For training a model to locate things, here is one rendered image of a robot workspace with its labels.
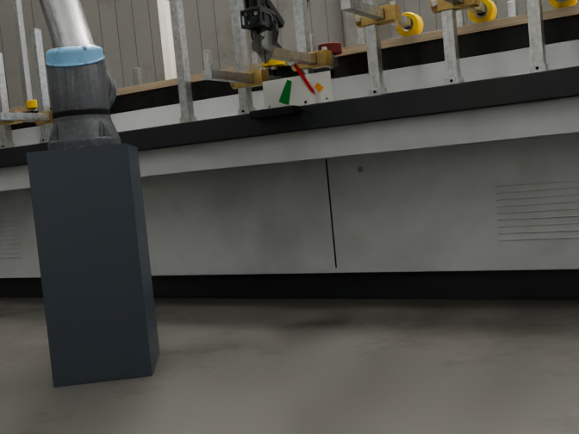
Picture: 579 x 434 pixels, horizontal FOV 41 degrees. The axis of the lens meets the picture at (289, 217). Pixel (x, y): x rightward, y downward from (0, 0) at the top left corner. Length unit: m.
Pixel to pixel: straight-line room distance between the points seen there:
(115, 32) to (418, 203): 4.70
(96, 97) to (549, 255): 1.45
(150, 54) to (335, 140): 4.48
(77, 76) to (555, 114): 1.31
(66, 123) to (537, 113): 1.30
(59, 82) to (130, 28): 4.88
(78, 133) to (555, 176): 1.43
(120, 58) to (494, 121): 4.95
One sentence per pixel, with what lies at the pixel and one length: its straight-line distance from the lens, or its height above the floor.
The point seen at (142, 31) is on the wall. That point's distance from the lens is 6.93.
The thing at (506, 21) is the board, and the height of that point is 0.89.
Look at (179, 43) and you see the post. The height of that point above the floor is 0.99.
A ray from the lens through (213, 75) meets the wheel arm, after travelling 2.49.
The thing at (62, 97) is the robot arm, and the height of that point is 0.73.
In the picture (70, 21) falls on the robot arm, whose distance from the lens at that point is 2.30.
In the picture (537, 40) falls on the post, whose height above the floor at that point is 0.79.
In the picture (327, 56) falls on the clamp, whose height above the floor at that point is 0.85.
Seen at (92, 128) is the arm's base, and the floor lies 0.65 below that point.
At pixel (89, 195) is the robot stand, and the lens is 2.00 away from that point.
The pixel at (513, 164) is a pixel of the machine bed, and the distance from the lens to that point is 2.55.
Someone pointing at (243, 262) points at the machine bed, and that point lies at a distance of 3.02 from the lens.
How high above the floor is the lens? 0.50
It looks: 4 degrees down
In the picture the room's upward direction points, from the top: 6 degrees counter-clockwise
